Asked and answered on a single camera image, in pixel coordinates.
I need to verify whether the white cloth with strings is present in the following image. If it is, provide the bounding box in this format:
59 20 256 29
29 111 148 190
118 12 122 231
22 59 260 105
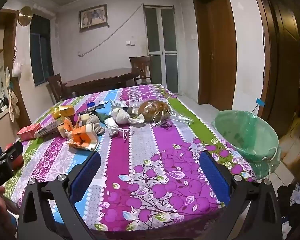
104 118 134 140

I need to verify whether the dark green cloth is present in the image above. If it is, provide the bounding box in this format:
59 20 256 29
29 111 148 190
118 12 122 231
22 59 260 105
95 112 108 124

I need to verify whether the orange packet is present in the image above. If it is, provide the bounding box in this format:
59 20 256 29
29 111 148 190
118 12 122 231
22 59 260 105
57 116 74 138

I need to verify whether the red white carton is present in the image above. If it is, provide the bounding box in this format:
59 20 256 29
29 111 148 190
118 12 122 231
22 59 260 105
17 124 42 141

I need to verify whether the framed elephant picture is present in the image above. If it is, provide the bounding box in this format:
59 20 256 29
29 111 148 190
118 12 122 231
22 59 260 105
79 4 108 32

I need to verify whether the dark open wooden door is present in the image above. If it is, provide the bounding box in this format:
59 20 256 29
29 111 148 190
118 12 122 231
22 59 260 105
267 0 300 138

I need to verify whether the hanging beige cloth bag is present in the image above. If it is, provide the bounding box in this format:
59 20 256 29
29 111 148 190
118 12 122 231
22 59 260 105
7 90 20 123

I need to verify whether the orange white snack wrapper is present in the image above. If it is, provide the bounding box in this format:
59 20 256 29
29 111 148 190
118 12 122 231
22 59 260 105
66 124 100 152

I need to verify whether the white wall wire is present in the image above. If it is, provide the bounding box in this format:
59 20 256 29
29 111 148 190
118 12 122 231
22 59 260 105
77 4 144 57

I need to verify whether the black wall cable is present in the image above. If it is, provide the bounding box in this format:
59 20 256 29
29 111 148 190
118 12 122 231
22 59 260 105
251 27 268 112

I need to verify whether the brown wooden door frame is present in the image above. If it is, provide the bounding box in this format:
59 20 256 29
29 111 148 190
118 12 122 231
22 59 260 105
249 0 280 105

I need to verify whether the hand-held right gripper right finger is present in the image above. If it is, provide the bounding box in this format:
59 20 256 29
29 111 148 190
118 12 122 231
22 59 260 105
199 151 283 240

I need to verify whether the closed brown wooden door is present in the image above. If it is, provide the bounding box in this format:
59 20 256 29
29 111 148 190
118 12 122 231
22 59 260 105
192 0 238 108

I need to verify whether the dark printed packet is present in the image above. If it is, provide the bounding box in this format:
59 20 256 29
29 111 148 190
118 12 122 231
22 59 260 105
79 106 106 115

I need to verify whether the carved back wooden chair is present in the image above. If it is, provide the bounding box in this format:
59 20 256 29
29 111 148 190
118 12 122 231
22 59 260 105
129 56 152 86

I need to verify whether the gold foil wrapper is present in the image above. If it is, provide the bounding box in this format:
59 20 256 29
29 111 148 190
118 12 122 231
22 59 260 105
50 106 63 120

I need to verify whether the white glass double door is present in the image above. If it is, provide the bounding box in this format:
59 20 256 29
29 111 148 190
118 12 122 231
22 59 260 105
143 4 179 94

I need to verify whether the white sock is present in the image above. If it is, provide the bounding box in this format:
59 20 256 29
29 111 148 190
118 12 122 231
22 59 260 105
111 108 146 125

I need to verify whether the plain wooden chair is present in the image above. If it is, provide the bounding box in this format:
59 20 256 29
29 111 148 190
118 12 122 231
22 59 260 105
48 74 65 103

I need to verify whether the dark window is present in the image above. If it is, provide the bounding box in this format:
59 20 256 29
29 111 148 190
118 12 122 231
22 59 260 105
30 14 54 88

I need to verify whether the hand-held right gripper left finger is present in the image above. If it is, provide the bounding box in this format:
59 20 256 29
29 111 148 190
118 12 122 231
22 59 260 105
17 151 102 240

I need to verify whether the red round object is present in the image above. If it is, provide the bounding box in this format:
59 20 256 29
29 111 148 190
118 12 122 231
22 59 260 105
5 144 24 170

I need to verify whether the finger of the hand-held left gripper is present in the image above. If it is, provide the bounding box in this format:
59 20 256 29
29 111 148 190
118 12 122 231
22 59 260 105
0 159 15 195
0 141 24 165

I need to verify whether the long cardboard box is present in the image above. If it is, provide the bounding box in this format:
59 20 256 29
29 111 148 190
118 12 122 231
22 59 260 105
34 120 65 139

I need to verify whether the hanging white plastic bag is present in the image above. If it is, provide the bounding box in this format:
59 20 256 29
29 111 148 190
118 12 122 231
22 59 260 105
12 46 22 78

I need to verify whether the basket bin with green liner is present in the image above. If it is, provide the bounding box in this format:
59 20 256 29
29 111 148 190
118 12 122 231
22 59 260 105
211 109 282 178

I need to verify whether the purple floral tablecloth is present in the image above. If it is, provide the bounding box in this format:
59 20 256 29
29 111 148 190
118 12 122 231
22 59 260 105
2 84 258 232

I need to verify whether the bread in clear plastic bag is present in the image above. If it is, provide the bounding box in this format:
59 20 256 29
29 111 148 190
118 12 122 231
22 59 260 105
137 99 194 130

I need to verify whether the dark wooden dining table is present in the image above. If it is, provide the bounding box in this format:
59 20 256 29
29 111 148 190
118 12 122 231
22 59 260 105
65 67 140 97

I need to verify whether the gold round wall plate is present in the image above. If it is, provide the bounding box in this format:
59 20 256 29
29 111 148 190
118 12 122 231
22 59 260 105
17 6 33 27

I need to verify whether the yellow tan cardboard box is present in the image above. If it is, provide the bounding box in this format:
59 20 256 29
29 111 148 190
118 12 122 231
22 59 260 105
58 105 76 118

